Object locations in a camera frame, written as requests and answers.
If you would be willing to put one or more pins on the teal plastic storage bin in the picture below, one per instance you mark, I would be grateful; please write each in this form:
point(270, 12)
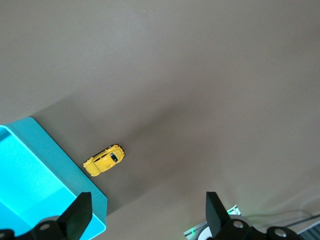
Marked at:
point(30, 162)

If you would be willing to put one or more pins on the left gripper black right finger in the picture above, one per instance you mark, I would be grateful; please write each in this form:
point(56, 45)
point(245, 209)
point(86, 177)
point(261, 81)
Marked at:
point(217, 217)

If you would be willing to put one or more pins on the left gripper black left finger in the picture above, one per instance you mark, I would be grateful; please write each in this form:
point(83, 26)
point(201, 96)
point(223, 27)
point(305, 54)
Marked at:
point(72, 217)

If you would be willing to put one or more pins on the yellow beetle toy car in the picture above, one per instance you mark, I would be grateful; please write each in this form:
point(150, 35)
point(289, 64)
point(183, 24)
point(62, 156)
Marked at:
point(105, 162)

